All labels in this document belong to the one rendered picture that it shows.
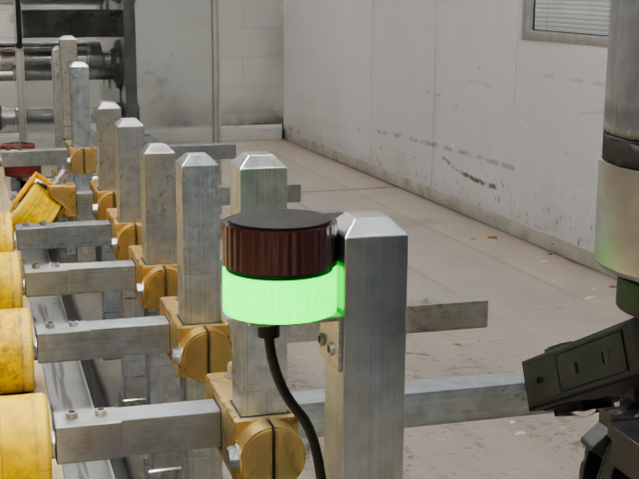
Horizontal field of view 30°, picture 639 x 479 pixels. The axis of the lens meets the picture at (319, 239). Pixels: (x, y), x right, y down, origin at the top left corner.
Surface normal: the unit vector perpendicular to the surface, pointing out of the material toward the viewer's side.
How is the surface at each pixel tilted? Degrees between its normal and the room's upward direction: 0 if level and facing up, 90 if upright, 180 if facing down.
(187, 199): 90
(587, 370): 88
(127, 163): 90
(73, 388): 0
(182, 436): 90
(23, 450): 73
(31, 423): 45
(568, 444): 0
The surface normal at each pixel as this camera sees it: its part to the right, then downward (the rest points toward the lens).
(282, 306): 0.07, 0.22
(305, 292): 0.47, 0.19
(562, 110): -0.95, 0.07
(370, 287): 0.28, 0.21
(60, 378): 0.00, -0.98
